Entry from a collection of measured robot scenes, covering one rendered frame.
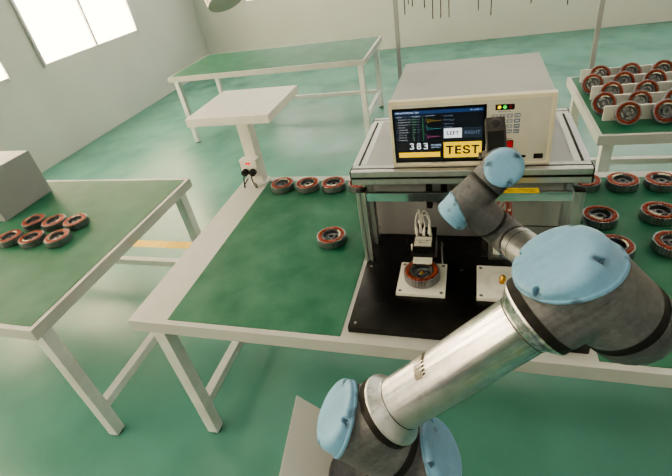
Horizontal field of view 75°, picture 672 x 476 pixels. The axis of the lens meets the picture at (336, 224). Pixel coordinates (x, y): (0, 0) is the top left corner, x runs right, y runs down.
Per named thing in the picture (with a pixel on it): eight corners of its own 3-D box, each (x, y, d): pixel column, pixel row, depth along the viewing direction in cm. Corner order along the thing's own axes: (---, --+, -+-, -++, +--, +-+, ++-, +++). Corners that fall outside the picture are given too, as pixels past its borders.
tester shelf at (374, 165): (592, 183, 119) (595, 168, 116) (351, 185, 139) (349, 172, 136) (566, 120, 153) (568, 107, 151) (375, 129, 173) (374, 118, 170)
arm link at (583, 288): (370, 496, 73) (695, 323, 50) (300, 458, 69) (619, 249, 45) (370, 430, 84) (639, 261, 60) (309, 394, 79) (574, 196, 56)
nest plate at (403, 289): (445, 298, 133) (444, 295, 132) (395, 295, 137) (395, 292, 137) (447, 266, 145) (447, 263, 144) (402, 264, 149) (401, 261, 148)
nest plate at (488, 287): (531, 304, 126) (531, 301, 125) (476, 300, 130) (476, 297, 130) (526, 270, 138) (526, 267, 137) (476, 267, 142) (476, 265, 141)
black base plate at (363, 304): (588, 354, 112) (590, 348, 111) (348, 332, 131) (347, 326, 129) (560, 243, 149) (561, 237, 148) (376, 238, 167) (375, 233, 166)
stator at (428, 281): (438, 291, 134) (438, 282, 132) (402, 288, 137) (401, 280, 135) (441, 267, 143) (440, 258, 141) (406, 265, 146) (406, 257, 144)
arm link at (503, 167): (472, 171, 85) (505, 138, 83) (472, 168, 96) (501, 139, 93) (501, 199, 85) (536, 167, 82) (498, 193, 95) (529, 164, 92)
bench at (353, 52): (373, 137, 433) (364, 59, 391) (191, 144, 494) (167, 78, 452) (387, 104, 503) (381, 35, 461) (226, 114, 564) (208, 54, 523)
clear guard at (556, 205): (588, 260, 104) (592, 240, 100) (481, 256, 111) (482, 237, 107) (565, 190, 129) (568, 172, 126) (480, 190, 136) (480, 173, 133)
